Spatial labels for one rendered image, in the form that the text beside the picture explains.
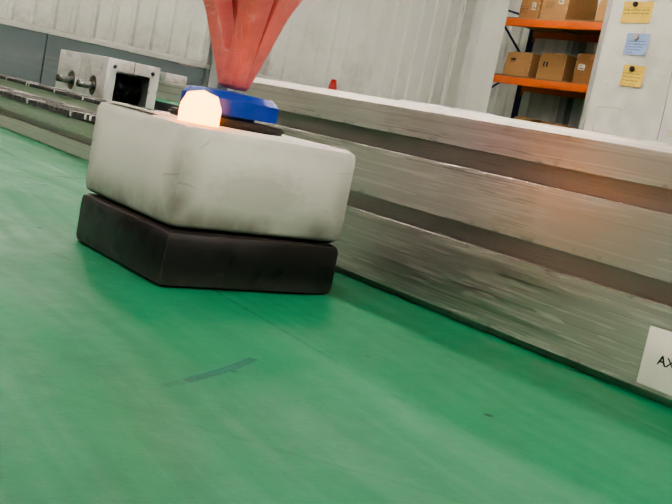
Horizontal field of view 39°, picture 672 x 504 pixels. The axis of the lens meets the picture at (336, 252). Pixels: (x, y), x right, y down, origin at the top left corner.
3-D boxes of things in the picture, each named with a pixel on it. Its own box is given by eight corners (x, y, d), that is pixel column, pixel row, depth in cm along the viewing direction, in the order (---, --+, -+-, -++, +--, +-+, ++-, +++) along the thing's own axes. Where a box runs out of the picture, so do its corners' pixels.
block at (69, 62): (38, 102, 162) (47, 46, 161) (99, 112, 169) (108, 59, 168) (64, 109, 155) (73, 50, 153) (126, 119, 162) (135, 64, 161)
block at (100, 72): (58, 108, 152) (67, 49, 151) (123, 119, 159) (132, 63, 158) (84, 116, 145) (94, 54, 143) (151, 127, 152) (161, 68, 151)
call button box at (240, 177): (72, 239, 40) (96, 91, 39) (262, 254, 46) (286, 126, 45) (158, 288, 34) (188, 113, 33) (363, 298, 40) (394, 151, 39)
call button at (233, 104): (157, 126, 39) (166, 77, 39) (239, 140, 42) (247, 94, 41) (205, 139, 36) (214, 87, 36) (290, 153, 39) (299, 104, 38)
